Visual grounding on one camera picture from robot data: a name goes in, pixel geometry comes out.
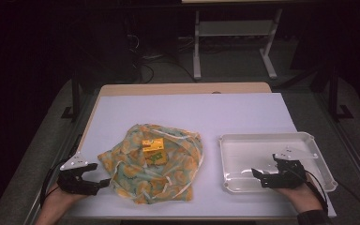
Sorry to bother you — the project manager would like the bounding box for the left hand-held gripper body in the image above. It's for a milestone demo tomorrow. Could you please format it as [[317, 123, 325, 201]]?
[[56, 151, 101, 197]]

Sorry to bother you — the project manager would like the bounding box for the yellow small box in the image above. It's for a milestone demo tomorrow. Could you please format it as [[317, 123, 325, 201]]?
[[142, 137, 165, 154]]

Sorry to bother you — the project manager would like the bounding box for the person's right hand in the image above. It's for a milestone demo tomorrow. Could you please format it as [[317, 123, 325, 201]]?
[[276, 173, 323, 214]]

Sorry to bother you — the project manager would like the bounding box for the white table mat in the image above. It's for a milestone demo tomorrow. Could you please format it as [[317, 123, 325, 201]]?
[[66, 92, 338, 218]]

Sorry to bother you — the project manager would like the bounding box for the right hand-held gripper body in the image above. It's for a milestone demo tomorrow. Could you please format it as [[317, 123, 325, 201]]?
[[260, 146, 320, 190]]

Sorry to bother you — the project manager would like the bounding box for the white metal stand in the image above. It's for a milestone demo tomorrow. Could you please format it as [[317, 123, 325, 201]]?
[[192, 7, 284, 81]]

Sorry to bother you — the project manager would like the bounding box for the white plastic tray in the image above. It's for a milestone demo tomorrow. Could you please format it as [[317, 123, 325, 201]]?
[[217, 131, 338, 195]]

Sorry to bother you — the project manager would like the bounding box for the black floor cable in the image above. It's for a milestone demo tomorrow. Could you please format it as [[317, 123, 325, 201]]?
[[127, 34, 198, 84]]

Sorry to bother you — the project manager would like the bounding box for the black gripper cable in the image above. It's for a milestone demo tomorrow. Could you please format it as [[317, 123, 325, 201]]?
[[301, 168, 330, 215], [39, 157, 76, 209]]

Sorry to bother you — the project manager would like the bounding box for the black metal frame post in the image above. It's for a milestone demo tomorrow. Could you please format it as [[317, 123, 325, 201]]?
[[326, 64, 354, 123], [60, 76, 83, 123]]

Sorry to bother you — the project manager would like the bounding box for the person's left hand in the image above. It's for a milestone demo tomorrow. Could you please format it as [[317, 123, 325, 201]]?
[[44, 182, 87, 218]]

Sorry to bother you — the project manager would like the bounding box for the green orange patterned mesh bag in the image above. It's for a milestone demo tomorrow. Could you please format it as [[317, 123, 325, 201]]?
[[97, 123, 205, 206]]

